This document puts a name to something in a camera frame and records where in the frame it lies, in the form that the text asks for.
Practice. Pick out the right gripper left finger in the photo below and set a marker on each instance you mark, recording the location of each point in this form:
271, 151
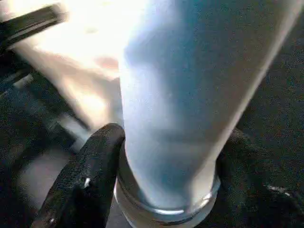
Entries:
88, 171

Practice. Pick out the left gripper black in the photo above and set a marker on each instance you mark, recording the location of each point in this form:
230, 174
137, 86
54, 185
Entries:
23, 26

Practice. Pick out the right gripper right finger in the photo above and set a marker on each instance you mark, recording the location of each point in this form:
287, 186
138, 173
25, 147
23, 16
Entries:
256, 190

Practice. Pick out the white plastic table top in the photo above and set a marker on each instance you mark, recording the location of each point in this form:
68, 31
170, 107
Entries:
78, 47

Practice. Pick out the white plastic table leg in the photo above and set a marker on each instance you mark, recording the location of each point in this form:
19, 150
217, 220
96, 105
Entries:
178, 95

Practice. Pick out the black shiny mat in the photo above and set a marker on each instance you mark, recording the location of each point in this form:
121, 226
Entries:
273, 107

